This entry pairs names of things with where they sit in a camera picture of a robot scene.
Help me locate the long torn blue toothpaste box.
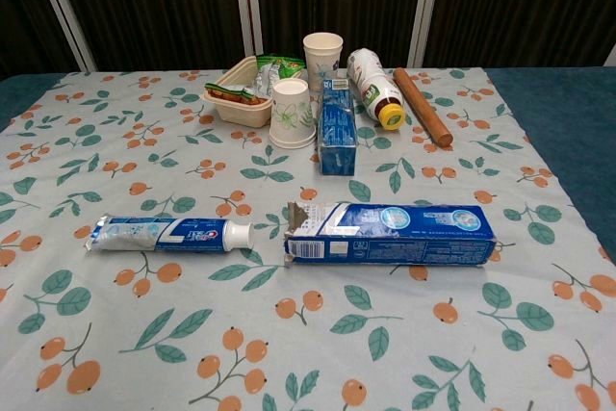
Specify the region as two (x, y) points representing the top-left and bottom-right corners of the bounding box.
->
(282, 199), (501, 269)

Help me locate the blue white toothpaste tube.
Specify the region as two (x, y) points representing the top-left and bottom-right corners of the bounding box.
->
(84, 216), (253, 253)

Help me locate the short blue toothpaste box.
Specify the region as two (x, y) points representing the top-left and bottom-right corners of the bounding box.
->
(315, 78), (360, 176)

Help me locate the paper cup green flower print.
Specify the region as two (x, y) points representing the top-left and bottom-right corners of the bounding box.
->
(268, 78), (317, 150)

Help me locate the beige plastic food container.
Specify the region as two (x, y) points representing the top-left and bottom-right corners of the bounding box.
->
(200, 56), (274, 129)

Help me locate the silver foil packet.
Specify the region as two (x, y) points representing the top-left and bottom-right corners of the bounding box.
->
(249, 66), (281, 97)

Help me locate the orange green snack packet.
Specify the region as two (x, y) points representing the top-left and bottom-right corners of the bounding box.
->
(204, 82), (270, 107)

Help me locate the white bottle yellow cap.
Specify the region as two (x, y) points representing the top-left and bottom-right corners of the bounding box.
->
(346, 48), (406, 132)

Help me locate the paper cup blue flower print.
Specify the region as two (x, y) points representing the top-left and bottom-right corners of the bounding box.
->
(302, 32), (345, 92)

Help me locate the floral orange fruit tablecloth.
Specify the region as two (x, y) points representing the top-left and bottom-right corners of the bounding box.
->
(0, 66), (616, 411)

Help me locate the wooden rolling pin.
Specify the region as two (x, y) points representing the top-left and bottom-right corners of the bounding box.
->
(393, 67), (454, 147)

